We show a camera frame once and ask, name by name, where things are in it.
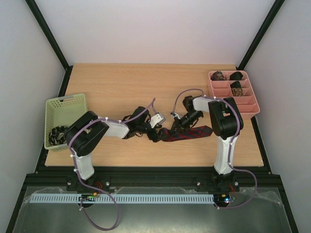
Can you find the black rolled tie back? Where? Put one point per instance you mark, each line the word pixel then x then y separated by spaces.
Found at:
pixel 236 76

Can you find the red navy striped tie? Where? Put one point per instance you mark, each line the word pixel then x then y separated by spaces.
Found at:
pixel 193 133

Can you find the black frame post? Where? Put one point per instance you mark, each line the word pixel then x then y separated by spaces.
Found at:
pixel 48 33
pixel 261 33

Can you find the dark floral rolled tie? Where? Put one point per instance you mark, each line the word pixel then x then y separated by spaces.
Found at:
pixel 217 76

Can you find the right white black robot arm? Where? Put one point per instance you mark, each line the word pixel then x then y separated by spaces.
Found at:
pixel 226 123

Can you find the left black frame post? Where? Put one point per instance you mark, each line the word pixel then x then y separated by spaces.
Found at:
pixel 48 33

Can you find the black white patterned tie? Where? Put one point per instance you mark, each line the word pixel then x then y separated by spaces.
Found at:
pixel 57 135

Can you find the black aluminium frame rail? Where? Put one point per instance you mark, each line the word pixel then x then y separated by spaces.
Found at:
pixel 108 178

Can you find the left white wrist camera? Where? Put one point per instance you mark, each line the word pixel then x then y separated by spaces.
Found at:
pixel 157 119

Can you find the right black frame post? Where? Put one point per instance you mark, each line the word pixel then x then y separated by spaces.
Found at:
pixel 261 33

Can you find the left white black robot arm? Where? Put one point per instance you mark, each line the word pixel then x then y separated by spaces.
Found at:
pixel 83 135

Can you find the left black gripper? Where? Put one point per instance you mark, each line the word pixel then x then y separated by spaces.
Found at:
pixel 156 138

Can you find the pink divided organizer tray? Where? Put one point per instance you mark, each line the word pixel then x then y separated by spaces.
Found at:
pixel 247 104

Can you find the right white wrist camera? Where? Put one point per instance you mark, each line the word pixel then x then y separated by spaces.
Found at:
pixel 175 115

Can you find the black rolled tie middle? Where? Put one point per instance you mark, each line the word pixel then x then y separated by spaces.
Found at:
pixel 235 84

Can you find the brown patterned rolled tie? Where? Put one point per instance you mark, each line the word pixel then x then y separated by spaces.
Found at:
pixel 237 92

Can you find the green plastic basket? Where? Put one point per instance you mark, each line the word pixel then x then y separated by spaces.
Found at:
pixel 62 111

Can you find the black rolled tie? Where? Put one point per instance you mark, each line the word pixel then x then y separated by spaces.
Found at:
pixel 235 84
pixel 236 76

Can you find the light blue cable duct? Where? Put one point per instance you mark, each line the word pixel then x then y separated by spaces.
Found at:
pixel 125 198

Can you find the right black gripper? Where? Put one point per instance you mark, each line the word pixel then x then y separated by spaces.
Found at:
pixel 179 122

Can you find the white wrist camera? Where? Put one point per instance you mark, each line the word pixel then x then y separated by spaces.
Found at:
pixel 175 115
pixel 157 119

